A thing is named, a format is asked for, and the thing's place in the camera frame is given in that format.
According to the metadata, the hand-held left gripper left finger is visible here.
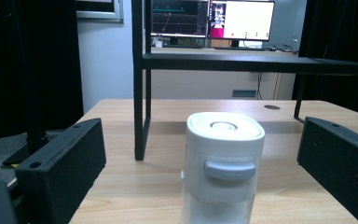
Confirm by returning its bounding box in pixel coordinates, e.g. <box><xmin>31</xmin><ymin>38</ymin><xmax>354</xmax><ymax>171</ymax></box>
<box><xmin>14</xmin><ymin>117</ymin><xmax>107</xmax><ymax>224</ymax></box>

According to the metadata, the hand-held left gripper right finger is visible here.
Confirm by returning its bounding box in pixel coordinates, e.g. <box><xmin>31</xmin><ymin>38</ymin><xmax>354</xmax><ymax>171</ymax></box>
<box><xmin>296</xmin><ymin>116</ymin><xmax>358</xmax><ymax>224</ymax></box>

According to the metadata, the white lidded clear jar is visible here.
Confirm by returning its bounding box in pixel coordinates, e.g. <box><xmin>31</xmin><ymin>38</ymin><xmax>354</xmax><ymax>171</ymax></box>
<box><xmin>180</xmin><ymin>111</ymin><xmax>266</xmax><ymax>224</ymax></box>

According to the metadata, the black stand with base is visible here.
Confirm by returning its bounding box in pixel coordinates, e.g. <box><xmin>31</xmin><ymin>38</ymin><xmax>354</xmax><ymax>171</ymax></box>
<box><xmin>1</xmin><ymin>0</ymin><xmax>60</xmax><ymax>167</ymax></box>

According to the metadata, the black curtain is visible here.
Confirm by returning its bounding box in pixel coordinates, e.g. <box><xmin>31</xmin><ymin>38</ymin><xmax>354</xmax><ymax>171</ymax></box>
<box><xmin>292</xmin><ymin>0</ymin><xmax>358</xmax><ymax>119</ymax></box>
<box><xmin>0</xmin><ymin>0</ymin><xmax>85</xmax><ymax>144</ymax></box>

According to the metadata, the black keyboard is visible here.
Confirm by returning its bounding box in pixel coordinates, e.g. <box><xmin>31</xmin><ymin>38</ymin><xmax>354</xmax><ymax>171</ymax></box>
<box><xmin>213</xmin><ymin>46</ymin><xmax>273</xmax><ymax>52</ymax></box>

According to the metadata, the black metal shelf rack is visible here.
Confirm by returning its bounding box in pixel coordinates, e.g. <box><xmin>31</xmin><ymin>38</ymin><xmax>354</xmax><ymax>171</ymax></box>
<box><xmin>131</xmin><ymin>0</ymin><xmax>358</xmax><ymax>161</ymax></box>

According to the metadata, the white screen monitor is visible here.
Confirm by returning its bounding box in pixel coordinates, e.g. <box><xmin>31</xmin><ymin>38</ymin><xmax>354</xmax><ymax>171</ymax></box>
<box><xmin>207</xmin><ymin>0</ymin><xmax>276</xmax><ymax>42</ymax></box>

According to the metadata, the dark screen monitor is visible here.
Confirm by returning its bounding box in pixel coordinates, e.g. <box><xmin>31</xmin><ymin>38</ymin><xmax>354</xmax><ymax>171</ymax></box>
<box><xmin>150</xmin><ymin>0</ymin><xmax>210</xmax><ymax>39</ymax></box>

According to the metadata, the black cable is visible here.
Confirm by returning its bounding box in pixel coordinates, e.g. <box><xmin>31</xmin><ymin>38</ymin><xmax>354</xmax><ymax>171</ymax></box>
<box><xmin>255</xmin><ymin>72</ymin><xmax>263</xmax><ymax>101</ymax></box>

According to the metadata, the blue wall socket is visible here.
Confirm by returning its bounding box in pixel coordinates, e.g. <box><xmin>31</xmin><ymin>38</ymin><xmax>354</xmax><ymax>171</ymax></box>
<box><xmin>231</xmin><ymin>89</ymin><xmax>257</xmax><ymax>99</ymax></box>

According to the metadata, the grey window frame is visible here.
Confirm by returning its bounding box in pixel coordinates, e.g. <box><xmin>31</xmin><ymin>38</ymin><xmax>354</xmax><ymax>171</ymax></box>
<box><xmin>75</xmin><ymin>0</ymin><xmax>125</xmax><ymax>24</ymax></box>

